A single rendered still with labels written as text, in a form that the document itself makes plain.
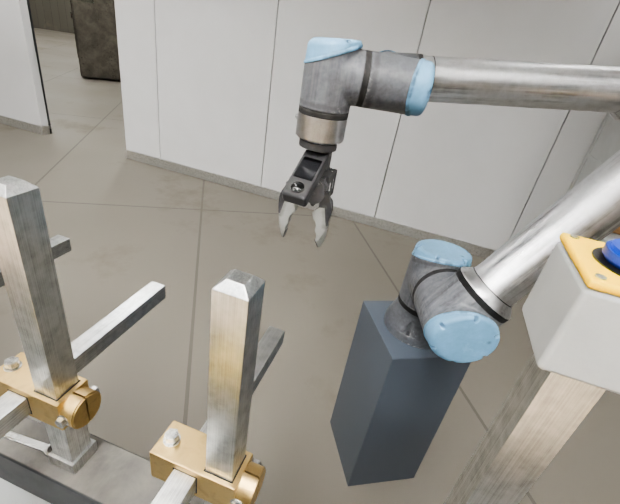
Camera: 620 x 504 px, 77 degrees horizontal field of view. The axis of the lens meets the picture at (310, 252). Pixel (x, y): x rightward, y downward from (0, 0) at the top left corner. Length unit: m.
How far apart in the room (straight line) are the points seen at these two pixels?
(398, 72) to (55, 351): 0.63
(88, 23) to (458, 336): 7.51
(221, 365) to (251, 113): 2.99
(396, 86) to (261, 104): 2.60
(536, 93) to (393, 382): 0.77
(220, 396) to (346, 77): 0.51
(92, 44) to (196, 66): 4.55
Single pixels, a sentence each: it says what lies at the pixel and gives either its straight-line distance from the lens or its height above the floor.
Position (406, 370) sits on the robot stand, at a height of 0.55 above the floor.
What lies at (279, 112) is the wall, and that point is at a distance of 3.20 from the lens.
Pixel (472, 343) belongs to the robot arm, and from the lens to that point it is 0.93.
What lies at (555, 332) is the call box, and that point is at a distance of 0.29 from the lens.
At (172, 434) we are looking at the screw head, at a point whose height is 0.86.
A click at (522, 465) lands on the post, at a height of 1.04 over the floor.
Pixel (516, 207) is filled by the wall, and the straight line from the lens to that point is 3.15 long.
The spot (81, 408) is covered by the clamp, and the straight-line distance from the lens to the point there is 0.62.
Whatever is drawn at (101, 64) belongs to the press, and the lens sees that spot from 7.97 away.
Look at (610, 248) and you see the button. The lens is 0.30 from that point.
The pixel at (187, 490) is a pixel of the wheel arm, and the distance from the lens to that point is 0.55.
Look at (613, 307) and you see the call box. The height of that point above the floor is 1.21.
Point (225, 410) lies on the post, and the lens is 0.44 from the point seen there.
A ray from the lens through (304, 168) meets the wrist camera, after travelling 0.72.
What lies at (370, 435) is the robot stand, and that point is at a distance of 1.33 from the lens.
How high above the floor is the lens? 1.32
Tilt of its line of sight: 30 degrees down
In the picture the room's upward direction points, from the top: 10 degrees clockwise
